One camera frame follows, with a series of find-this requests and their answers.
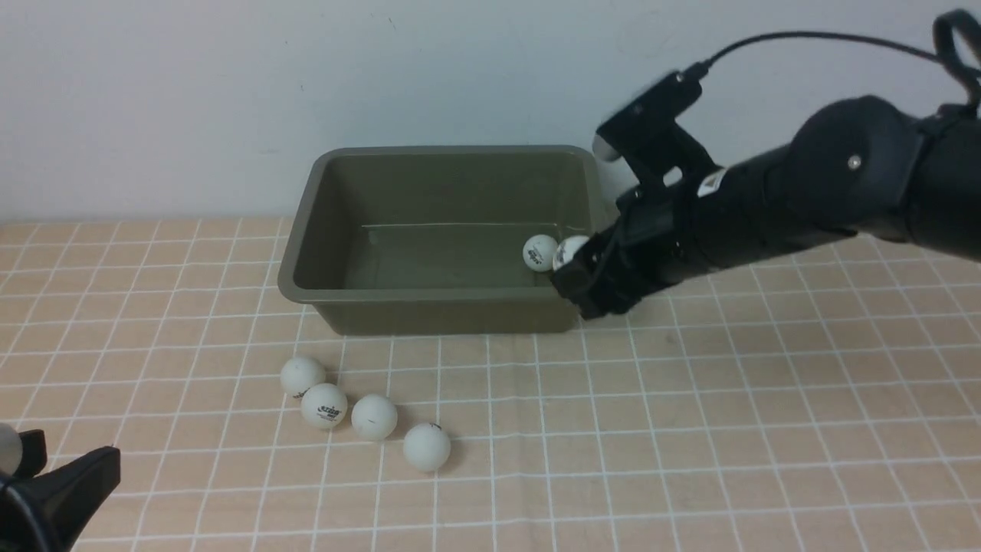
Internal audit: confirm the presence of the white ball with logo centre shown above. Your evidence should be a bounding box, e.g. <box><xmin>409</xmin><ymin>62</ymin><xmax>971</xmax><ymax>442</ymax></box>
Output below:
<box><xmin>551</xmin><ymin>235</ymin><xmax>591</xmax><ymax>271</ymax></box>

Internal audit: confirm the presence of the black right camera cable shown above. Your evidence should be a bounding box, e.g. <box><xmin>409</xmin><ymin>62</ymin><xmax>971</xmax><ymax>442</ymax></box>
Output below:
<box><xmin>682</xmin><ymin>9</ymin><xmax>981</xmax><ymax>108</ymax></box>

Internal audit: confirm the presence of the orange checkered tablecloth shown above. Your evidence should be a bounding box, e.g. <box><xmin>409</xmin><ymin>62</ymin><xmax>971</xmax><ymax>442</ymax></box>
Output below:
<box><xmin>1</xmin><ymin>218</ymin><xmax>980</xmax><ymax>551</ymax></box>

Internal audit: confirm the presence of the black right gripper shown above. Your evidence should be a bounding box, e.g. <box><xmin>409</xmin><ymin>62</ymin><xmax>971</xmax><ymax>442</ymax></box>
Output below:
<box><xmin>550</xmin><ymin>188</ymin><xmax>737</xmax><ymax>320</ymax></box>

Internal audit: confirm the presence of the white ball with logo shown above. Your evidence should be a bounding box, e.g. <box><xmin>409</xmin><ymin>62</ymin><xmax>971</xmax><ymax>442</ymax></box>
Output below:
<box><xmin>551</xmin><ymin>235</ymin><xmax>591</xmax><ymax>271</ymax></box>
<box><xmin>300</xmin><ymin>382</ymin><xmax>348</xmax><ymax>430</ymax></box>

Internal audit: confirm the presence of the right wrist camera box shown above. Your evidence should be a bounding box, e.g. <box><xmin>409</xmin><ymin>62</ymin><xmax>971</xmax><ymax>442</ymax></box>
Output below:
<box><xmin>592</xmin><ymin>62</ymin><xmax>720</xmax><ymax>195</ymax></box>

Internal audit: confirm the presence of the olive green plastic bin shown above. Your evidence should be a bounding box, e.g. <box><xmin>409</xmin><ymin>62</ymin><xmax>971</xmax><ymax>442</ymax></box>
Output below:
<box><xmin>277</xmin><ymin>146</ymin><xmax>615</xmax><ymax>337</ymax></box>

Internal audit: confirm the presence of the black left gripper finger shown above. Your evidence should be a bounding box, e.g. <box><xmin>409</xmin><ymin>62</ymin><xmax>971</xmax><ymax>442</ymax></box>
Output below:
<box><xmin>1</xmin><ymin>446</ymin><xmax>120</xmax><ymax>551</ymax></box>
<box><xmin>1</xmin><ymin>429</ymin><xmax>47</xmax><ymax>478</ymax></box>

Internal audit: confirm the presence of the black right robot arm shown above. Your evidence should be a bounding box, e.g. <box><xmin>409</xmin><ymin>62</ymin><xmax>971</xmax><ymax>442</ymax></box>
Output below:
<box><xmin>551</xmin><ymin>97</ymin><xmax>980</xmax><ymax>319</ymax></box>

